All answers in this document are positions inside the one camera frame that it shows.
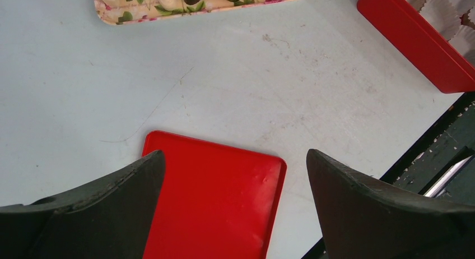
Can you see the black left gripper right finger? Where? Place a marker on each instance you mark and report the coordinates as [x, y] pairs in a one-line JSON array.
[[363, 217]]

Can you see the floral serving tray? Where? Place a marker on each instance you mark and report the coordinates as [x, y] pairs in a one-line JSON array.
[[119, 12]]

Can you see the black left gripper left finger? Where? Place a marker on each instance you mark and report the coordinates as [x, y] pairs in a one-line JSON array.
[[109, 217]]

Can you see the red box lid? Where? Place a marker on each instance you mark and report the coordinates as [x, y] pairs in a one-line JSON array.
[[216, 201]]

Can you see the red chocolate box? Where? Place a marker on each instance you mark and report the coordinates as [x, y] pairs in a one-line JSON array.
[[420, 43]]

